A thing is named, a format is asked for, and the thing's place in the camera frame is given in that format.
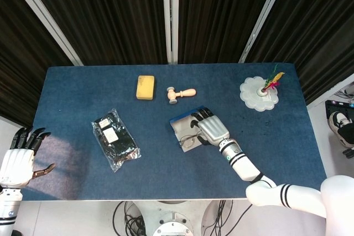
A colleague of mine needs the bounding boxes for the white frame post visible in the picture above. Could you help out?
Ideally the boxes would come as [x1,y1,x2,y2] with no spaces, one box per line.
[238,0,291,64]
[2,0,84,67]
[162,0,180,64]

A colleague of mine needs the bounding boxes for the colourful feather shuttlecock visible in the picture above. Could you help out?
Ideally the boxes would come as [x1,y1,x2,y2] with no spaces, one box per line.
[257,64,286,97]

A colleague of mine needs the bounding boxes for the black device with buttons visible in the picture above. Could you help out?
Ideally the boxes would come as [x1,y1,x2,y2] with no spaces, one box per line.
[325,99,354,118]

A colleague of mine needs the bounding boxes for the small wooden mallet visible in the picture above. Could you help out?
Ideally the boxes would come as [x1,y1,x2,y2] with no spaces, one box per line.
[166,86,197,106]

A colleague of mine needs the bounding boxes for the grey white robot base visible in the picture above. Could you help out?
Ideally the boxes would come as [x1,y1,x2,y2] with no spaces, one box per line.
[129,200,222,236]

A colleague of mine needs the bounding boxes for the black item in plastic bag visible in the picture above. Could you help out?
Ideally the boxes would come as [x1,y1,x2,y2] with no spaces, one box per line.
[91,108,143,174]

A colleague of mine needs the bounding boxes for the dark pleated curtain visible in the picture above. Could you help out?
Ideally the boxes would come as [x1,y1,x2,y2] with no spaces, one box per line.
[0,0,74,130]
[245,0,354,107]
[22,0,169,67]
[176,0,280,64]

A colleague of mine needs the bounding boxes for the black and white sneaker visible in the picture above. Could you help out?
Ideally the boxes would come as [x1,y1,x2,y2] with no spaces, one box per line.
[328,111,354,149]

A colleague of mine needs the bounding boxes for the thin-framed eyeglasses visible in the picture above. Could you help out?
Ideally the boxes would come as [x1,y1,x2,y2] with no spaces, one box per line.
[179,134,206,148]

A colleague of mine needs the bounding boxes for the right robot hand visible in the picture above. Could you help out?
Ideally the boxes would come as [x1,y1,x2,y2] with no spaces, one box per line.
[189,107,230,146]

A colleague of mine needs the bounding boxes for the black cable bundle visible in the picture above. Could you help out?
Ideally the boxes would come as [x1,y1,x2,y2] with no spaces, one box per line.
[201,200,235,234]
[112,200,148,236]

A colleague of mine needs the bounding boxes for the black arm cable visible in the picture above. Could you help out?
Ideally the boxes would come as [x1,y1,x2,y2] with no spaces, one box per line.
[231,174,274,230]

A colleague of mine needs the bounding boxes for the blue rectangular box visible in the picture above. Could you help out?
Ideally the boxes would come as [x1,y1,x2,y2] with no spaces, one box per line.
[169,106,214,153]

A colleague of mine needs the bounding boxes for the white scalloped plate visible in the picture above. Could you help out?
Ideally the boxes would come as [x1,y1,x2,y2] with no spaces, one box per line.
[239,76,279,113]

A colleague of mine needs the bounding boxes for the yellow sponge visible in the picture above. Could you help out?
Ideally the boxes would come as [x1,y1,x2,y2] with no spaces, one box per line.
[136,74,156,101]

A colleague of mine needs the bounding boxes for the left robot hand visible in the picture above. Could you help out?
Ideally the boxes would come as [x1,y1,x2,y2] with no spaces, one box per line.
[0,127,58,188]

